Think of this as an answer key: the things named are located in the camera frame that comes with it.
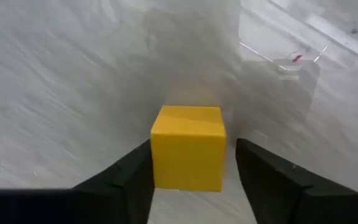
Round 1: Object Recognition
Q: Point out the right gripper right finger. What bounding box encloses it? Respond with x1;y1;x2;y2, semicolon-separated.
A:
235;138;358;224

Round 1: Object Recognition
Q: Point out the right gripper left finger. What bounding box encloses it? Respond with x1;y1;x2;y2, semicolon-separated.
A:
73;139;155;224

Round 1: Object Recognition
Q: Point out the yellow block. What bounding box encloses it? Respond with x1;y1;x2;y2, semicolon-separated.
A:
150;105;227;193

